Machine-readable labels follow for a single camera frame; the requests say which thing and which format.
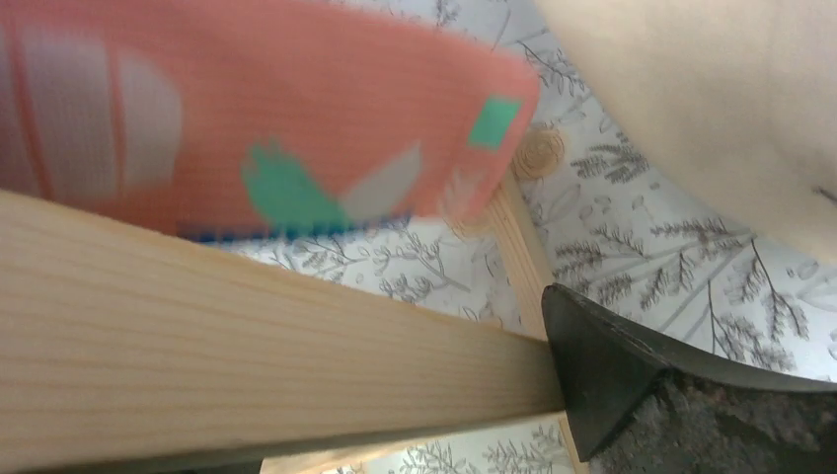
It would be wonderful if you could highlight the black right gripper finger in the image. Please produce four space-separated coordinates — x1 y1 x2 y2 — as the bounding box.
542 284 836 473

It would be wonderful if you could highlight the pink patterned sock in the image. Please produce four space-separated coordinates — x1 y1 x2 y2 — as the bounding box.
1 1 539 242

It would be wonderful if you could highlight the wooden clothes rack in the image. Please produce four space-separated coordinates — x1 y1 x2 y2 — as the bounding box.
1 128 587 473

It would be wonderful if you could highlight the floral patterned mat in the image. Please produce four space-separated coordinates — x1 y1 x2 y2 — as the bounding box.
215 0 837 474

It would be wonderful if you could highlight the beige cloth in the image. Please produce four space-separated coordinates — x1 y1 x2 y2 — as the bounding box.
538 1 836 264

